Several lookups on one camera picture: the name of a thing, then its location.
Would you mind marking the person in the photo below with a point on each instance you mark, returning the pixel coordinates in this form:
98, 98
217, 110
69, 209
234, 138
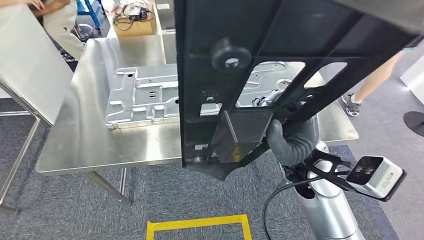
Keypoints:
63, 23
374, 79

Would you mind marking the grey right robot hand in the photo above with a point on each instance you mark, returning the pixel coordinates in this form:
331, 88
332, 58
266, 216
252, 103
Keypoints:
278, 142

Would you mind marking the black round stool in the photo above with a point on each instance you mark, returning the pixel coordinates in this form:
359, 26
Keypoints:
81, 31

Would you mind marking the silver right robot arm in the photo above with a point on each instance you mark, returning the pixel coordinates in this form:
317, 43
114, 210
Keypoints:
328, 212

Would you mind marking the stainless steel table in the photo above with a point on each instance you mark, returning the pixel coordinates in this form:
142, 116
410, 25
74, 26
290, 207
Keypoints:
169, 46
30, 66

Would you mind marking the white box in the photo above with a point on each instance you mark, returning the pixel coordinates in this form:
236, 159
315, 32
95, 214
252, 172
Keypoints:
414, 79

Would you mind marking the yellow floor tape square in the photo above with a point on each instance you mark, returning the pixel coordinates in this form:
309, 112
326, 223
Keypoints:
198, 223

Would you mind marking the stamped sheet metal panel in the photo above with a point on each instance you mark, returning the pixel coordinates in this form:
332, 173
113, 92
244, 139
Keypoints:
142, 96

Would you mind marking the black plastic plate bracket part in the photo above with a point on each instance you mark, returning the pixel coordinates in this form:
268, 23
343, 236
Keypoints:
198, 33

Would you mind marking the stainless steel workbench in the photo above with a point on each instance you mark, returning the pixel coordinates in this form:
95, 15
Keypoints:
82, 139

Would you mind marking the black round floor base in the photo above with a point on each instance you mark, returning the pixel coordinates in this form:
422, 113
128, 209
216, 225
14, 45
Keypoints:
415, 124

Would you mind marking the cardboard box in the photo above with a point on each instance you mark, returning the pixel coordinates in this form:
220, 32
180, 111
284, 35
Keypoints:
136, 28

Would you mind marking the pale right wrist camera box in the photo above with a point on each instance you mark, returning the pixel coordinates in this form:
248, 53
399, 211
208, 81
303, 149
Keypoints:
381, 179

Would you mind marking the blue metal stand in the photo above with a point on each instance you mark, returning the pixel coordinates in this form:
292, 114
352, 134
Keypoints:
89, 10

